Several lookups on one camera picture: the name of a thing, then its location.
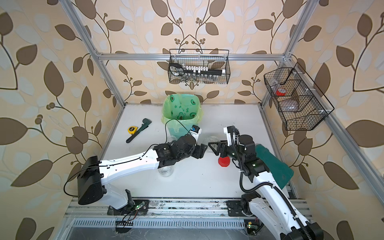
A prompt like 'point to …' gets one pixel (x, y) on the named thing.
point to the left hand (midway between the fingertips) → (202, 143)
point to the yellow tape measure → (132, 129)
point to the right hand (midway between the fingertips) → (213, 143)
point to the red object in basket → (281, 92)
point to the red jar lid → (224, 162)
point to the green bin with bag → (180, 112)
